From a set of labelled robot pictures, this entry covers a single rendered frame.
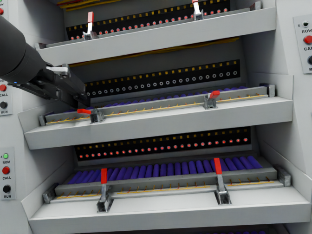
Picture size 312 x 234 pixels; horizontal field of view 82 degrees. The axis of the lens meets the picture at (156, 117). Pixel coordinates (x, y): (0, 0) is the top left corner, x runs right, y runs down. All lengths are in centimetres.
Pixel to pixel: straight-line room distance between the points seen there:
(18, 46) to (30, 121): 25
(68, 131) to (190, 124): 28
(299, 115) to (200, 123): 19
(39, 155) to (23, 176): 6
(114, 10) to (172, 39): 36
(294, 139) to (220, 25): 29
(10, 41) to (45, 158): 34
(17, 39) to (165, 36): 28
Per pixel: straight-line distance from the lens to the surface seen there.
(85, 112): 40
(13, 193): 57
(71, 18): 82
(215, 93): 35
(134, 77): 59
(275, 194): 49
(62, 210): 53
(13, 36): 35
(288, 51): 48
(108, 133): 43
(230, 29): 47
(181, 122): 40
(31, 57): 38
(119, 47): 47
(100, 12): 78
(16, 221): 58
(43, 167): 59
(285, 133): 50
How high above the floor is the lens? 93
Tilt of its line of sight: 5 degrees up
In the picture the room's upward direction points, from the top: 6 degrees counter-clockwise
